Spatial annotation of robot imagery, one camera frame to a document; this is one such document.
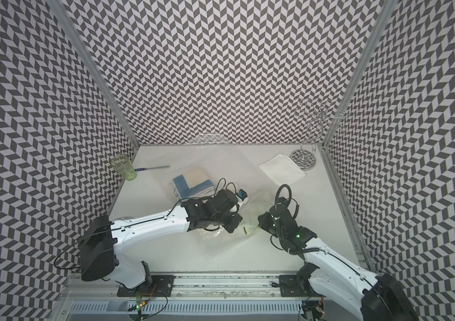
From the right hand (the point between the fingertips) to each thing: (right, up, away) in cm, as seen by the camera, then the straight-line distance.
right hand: (258, 221), depth 83 cm
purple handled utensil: (-61, +21, +20) cm, 68 cm away
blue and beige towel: (-31, +14, +16) cm, 38 cm away
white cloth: (+15, +21, +24) cm, 35 cm away
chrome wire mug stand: (+34, +52, +21) cm, 65 cm away
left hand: (-8, +2, -6) cm, 11 cm away
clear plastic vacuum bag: (-11, +22, +29) cm, 38 cm away
